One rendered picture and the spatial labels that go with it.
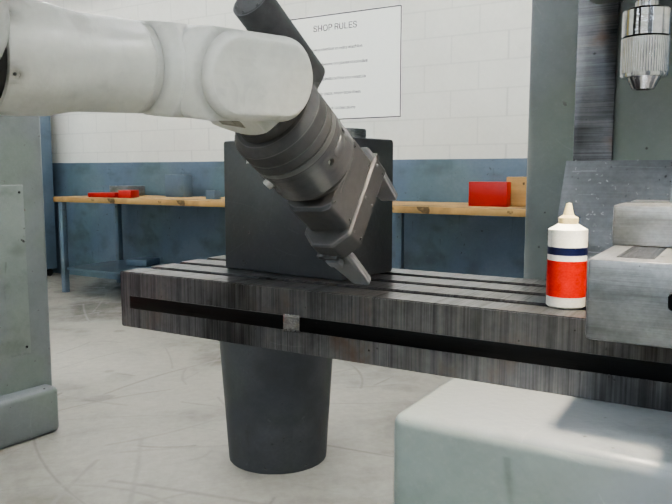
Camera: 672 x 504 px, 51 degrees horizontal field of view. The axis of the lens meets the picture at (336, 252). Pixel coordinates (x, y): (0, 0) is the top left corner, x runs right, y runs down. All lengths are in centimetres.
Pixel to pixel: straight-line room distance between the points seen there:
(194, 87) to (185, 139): 633
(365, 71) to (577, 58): 460
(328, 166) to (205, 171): 605
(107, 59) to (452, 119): 498
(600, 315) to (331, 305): 33
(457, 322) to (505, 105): 456
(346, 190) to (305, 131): 10
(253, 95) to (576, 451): 38
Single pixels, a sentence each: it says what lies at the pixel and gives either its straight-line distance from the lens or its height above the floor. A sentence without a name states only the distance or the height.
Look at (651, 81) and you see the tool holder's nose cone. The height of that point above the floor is 119.
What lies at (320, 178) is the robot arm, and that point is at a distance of 63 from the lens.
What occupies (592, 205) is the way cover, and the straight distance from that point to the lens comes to 117.
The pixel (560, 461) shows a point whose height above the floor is 87.
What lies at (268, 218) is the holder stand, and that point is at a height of 104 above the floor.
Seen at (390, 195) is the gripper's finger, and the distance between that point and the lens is 78.
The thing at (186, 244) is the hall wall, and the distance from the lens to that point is 687.
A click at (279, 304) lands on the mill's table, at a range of 88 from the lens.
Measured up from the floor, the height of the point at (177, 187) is 97.
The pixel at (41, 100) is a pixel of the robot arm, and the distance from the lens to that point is 48.
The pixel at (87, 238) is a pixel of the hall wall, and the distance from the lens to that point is 788.
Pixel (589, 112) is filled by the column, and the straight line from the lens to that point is 121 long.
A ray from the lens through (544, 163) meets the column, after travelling 123.
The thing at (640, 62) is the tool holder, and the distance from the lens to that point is 81.
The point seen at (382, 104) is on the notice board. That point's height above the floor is 163.
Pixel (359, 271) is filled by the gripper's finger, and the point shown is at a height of 100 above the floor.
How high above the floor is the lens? 110
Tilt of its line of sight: 6 degrees down
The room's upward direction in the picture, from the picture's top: straight up
